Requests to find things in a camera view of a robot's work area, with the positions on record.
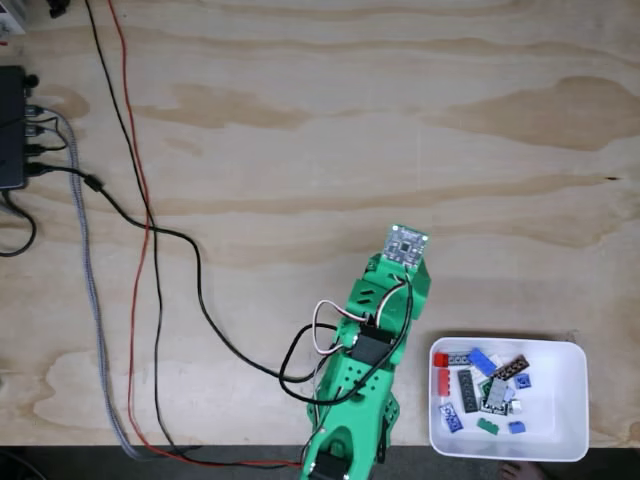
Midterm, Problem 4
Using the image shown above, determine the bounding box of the thick black USB cable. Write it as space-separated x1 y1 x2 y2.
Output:
24 162 416 404

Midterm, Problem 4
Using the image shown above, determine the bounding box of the dark grey long lego brick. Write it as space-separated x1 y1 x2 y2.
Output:
457 369 481 414

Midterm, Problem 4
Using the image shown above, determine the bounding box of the grey braided cable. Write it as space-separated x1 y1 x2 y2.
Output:
29 104 151 461

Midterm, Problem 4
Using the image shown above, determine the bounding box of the thin black cable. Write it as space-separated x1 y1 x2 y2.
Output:
84 0 306 469

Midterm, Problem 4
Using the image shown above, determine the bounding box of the person's foot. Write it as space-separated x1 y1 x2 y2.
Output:
499 460 539 480

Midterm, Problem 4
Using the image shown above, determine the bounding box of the camera circuit board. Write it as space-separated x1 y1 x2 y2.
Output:
382 223 432 274

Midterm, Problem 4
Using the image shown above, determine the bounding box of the thin red cable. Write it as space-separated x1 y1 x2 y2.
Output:
107 0 306 471

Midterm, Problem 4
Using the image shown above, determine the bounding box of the white servo cable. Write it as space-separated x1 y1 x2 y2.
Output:
377 277 411 326
312 298 369 357

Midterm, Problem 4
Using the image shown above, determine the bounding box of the brown long lego brick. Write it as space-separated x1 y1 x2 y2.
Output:
488 354 531 382

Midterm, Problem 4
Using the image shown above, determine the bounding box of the white plastic bin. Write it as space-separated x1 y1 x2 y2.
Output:
428 336 590 462

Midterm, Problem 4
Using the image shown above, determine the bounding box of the black looped cable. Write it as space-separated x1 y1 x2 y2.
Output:
0 192 39 259

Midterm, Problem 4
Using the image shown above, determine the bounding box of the short black USB cable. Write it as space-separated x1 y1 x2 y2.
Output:
27 114 70 154

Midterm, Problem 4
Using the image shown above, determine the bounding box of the white box device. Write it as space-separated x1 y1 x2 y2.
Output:
0 0 27 35

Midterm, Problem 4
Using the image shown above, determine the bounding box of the dark grey USB hub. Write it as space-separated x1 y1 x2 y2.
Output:
0 64 30 191

